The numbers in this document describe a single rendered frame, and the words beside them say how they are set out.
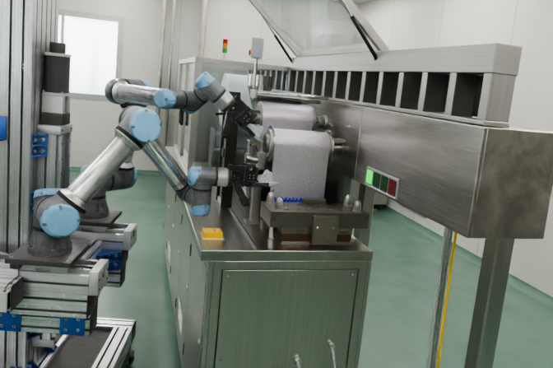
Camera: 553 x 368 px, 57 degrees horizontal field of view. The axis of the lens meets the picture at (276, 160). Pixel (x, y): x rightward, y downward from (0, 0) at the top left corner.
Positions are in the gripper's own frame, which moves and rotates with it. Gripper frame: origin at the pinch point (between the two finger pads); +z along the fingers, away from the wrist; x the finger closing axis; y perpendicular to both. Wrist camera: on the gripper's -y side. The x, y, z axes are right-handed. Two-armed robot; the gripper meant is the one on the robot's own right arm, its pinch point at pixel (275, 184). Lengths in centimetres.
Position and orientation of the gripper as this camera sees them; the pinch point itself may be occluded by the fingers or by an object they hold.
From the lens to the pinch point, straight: 208.3
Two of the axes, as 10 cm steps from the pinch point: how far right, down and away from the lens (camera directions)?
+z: 9.6, 0.5, 2.7
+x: -2.6, -1.7, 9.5
